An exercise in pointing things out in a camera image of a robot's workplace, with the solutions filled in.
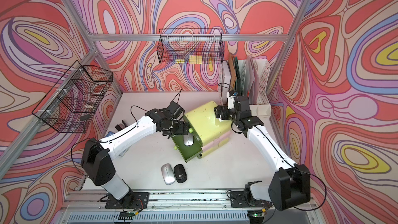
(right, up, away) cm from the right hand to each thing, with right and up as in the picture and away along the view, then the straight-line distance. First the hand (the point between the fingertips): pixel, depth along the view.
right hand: (221, 113), depth 83 cm
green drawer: (-17, -21, -2) cm, 27 cm away
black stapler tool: (-63, -9, +16) cm, 66 cm away
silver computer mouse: (-18, -15, +2) cm, 23 cm away
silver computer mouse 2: (-28, -32, -3) cm, 43 cm away
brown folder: (+7, +19, +2) cm, 21 cm away
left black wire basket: (-75, +8, -6) cm, 76 cm away
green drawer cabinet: (-8, -9, -10) cm, 16 cm away
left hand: (-20, -10, 0) cm, 23 cm away
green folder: (+10, +18, +2) cm, 21 cm away
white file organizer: (+19, +22, +16) cm, 33 cm away
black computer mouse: (-22, -32, -3) cm, 39 cm away
